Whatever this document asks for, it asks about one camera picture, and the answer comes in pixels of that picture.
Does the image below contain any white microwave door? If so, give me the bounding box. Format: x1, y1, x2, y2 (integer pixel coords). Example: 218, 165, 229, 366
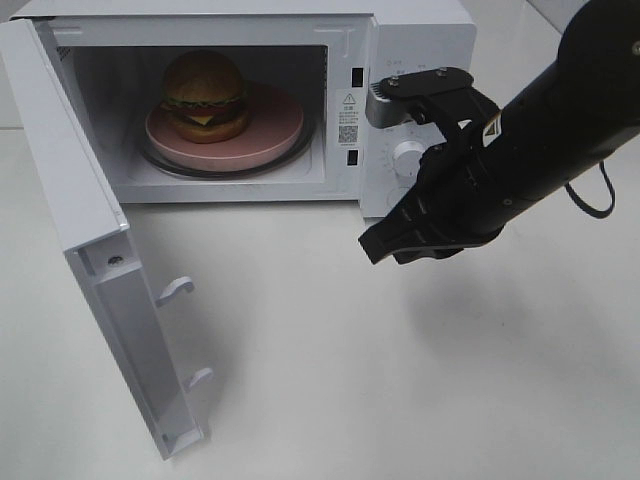
1, 19, 204, 459

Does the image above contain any toy burger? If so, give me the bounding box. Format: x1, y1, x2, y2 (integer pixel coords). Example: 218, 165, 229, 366
159, 50, 250, 144

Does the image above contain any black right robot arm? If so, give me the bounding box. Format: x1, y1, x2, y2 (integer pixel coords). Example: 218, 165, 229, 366
359, 1, 639, 264

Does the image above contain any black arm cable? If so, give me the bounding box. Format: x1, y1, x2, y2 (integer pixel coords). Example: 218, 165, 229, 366
564, 160, 615, 219

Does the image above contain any white microwave knob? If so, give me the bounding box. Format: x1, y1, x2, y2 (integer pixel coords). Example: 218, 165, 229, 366
392, 140, 425, 178

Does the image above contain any pink round plate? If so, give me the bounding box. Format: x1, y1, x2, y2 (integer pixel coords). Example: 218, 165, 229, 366
145, 82, 304, 176

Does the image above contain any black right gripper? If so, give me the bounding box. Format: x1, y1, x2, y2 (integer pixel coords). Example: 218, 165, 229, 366
358, 123, 515, 265

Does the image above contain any white microwave oven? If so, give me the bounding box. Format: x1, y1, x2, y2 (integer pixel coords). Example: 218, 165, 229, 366
3, 1, 476, 218

